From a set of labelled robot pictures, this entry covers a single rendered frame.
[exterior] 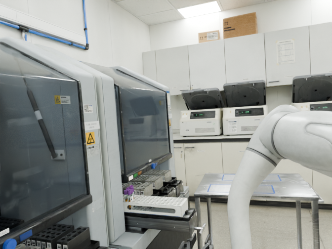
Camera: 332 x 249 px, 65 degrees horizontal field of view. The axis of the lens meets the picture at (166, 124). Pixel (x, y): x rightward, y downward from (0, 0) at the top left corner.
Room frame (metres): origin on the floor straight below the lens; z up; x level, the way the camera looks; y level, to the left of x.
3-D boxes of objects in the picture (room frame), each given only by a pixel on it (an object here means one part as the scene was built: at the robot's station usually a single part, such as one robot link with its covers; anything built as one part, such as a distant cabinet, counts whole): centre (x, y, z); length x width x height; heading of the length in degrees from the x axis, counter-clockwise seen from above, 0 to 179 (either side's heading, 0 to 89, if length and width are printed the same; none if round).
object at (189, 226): (1.25, 0.20, 0.78); 0.73 x 0.14 x 0.09; 69
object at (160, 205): (1.20, 0.08, 0.83); 0.30 x 0.10 x 0.06; 69
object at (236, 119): (3.53, -1.09, 1.24); 0.62 x 0.56 x 0.69; 159
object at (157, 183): (1.52, 0.07, 0.85); 0.12 x 0.02 x 0.06; 158
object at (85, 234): (0.86, 0.33, 0.85); 0.12 x 0.02 x 0.06; 159
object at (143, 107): (1.54, 0.32, 1.28); 0.61 x 0.51 x 0.63; 159
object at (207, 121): (3.74, -0.55, 1.22); 0.62 x 0.56 x 0.64; 157
